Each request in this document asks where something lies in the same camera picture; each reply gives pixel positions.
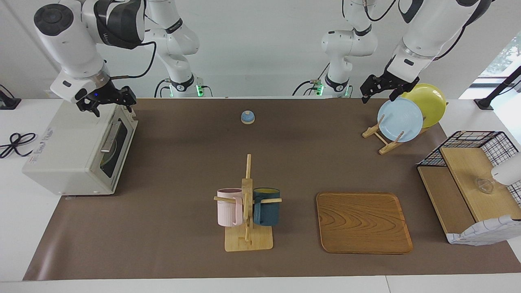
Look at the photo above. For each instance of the wooden plate rack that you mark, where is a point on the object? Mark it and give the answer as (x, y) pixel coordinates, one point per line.
(384, 148)

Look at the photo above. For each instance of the brown paper table mat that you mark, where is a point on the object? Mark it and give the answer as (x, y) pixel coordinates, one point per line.
(163, 224)

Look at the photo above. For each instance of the pink mug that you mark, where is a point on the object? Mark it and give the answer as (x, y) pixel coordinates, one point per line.
(228, 211)

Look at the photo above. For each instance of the pale green plate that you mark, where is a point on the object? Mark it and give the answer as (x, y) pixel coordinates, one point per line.
(109, 156)

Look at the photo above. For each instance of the light blue plate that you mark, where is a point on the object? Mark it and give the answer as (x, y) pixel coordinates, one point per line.
(401, 120)

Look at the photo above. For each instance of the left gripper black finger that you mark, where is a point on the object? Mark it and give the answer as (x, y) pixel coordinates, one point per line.
(370, 83)
(397, 92)

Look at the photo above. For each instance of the yellow plate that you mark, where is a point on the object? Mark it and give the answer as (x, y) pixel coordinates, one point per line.
(431, 106)

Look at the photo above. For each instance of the white grid-print cloth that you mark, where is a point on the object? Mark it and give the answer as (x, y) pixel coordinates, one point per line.
(488, 232)

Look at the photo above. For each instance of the wooden mug tree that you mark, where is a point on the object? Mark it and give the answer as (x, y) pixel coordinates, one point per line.
(248, 244)

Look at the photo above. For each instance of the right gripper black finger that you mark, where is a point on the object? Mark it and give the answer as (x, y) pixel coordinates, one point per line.
(91, 108)
(129, 97)

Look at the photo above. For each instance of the black clamp base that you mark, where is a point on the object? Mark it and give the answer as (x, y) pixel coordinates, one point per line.
(8, 103)

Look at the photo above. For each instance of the beige toaster oven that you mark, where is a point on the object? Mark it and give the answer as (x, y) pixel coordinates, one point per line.
(61, 142)

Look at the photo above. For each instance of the glass oven door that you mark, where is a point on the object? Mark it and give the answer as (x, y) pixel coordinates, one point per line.
(122, 134)

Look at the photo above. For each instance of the small clear glass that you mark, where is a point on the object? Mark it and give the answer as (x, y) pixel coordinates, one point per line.
(484, 186)

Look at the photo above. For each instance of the white rounded device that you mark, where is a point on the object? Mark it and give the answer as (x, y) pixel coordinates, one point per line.
(508, 169)

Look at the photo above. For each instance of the dark blue mug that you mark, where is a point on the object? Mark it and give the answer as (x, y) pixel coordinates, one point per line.
(266, 213)

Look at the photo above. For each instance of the window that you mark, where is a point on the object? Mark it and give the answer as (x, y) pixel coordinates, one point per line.
(508, 53)

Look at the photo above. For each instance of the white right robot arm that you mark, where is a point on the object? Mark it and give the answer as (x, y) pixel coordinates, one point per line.
(69, 49)

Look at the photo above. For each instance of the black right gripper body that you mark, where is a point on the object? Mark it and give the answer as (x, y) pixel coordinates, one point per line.
(101, 95)

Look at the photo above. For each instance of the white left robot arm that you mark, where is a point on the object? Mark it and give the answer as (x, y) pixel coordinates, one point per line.
(423, 40)

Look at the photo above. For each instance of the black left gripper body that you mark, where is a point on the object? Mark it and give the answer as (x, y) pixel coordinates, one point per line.
(397, 79)

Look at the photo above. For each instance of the brown wooden tray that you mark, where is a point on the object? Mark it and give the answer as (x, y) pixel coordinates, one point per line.
(366, 224)

